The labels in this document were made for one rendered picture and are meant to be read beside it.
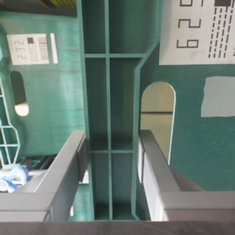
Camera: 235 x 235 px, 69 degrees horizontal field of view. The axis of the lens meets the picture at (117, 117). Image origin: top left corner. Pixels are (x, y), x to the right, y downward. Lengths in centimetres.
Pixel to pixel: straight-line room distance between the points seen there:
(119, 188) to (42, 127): 33
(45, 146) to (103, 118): 36
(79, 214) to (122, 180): 45
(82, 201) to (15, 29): 48
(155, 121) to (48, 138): 35
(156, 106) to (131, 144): 5
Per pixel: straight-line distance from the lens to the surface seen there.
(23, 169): 50
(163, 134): 19
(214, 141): 20
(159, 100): 18
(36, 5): 72
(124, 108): 15
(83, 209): 61
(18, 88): 68
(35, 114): 47
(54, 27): 44
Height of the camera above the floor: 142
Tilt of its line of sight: level
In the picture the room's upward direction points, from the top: 90 degrees counter-clockwise
